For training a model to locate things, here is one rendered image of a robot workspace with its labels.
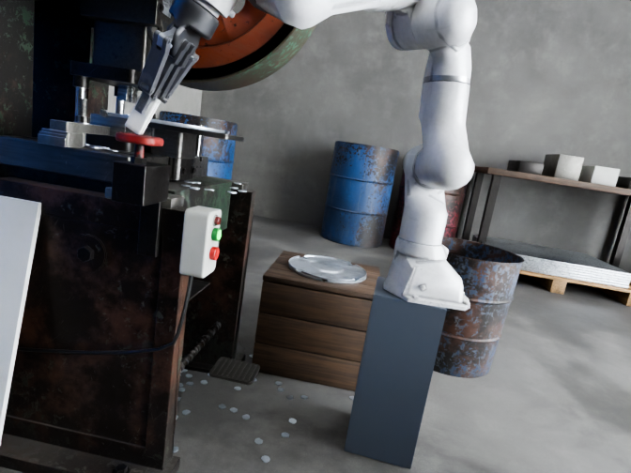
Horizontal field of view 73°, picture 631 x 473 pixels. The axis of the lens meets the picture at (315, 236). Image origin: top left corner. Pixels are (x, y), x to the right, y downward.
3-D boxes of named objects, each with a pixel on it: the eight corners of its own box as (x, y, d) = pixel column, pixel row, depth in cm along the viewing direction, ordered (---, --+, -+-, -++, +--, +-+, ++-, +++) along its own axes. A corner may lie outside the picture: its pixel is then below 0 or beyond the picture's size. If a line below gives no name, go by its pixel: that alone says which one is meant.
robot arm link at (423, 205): (420, 232, 124) (438, 145, 119) (449, 247, 106) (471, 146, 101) (384, 227, 122) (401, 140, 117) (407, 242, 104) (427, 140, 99)
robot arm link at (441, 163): (456, 88, 108) (497, 79, 91) (443, 187, 114) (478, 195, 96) (415, 84, 107) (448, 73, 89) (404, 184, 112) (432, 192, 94)
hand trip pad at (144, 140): (163, 179, 79) (167, 138, 78) (147, 181, 73) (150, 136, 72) (128, 174, 80) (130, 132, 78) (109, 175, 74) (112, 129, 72)
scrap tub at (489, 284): (481, 343, 203) (504, 246, 194) (509, 389, 162) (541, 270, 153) (392, 326, 207) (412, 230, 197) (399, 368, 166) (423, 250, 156)
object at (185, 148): (238, 186, 115) (245, 135, 113) (222, 190, 102) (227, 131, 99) (152, 171, 118) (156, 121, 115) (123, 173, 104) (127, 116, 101)
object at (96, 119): (155, 140, 117) (156, 123, 116) (124, 137, 102) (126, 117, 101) (124, 135, 117) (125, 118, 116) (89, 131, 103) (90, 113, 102)
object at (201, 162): (207, 175, 132) (208, 157, 131) (127, 185, 88) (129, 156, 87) (116, 160, 135) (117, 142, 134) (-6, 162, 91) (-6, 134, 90)
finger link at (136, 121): (159, 100, 73) (157, 99, 73) (140, 135, 75) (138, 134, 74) (145, 90, 73) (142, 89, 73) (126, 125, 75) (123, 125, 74)
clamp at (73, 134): (114, 148, 102) (115, 104, 100) (64, 146, 85) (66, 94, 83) (90, 144, 102) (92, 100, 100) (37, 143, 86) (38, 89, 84)
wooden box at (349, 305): (363, 344, 181) (378, 267, 174) (364, 393, 144) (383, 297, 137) (272, 327, 184) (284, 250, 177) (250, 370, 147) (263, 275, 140)
